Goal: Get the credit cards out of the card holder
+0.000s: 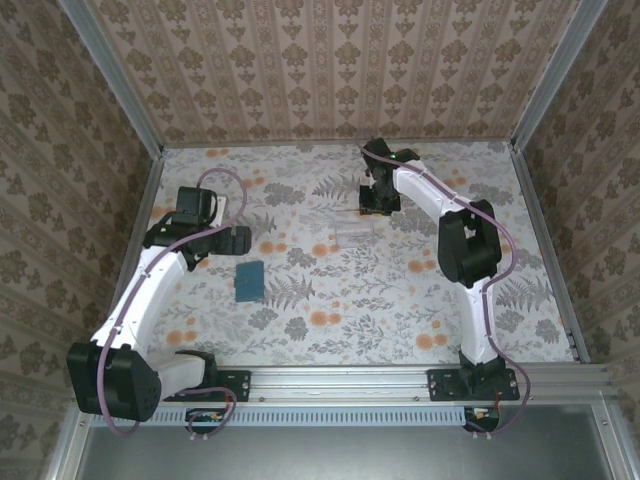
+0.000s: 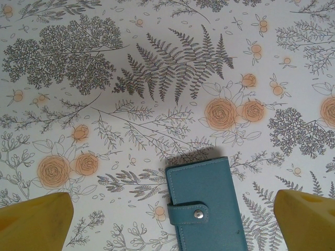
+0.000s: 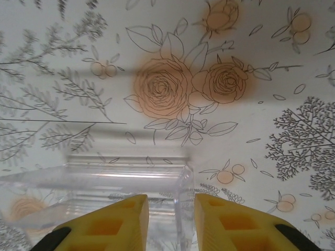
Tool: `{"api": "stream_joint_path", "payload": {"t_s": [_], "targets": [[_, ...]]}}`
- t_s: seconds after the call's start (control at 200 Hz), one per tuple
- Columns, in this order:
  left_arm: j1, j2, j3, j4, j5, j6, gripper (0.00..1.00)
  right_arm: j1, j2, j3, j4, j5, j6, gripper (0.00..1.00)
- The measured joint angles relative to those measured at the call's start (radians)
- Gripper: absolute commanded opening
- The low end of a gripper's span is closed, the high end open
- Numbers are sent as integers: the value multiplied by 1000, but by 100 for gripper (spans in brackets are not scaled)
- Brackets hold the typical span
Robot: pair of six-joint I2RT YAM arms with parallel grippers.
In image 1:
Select teal leather card holder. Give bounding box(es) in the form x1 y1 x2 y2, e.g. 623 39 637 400
234 260 266 303

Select grey metal panel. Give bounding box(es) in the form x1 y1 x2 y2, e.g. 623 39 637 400
74 424 619 480

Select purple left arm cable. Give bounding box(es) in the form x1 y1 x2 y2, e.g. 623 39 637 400
97 168 249 444

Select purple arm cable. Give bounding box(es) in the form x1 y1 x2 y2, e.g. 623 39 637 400
97 168 249 444
360 142 534 437

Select aluminium table side rail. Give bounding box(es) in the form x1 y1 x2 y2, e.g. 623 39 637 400
117 149 166 301
509 147 591 365

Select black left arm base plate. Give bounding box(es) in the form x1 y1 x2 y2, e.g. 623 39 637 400
162 369 251 403

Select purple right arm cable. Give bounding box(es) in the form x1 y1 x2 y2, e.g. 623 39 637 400
360 142 534 437

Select aluminium mounting rail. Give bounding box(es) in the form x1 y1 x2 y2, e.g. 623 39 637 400
74 363 615 404

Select small circuit board with wires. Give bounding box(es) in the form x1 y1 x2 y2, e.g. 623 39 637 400
185 407 227 434
463 405 501 432

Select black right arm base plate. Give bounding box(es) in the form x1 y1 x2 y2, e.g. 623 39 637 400
427 368 520 403

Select white slotted cable duct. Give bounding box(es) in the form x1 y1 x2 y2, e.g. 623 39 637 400
92 405 469 427

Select aluminium frame post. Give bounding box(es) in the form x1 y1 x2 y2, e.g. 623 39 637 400
55 0 166 160
510 0 610 154

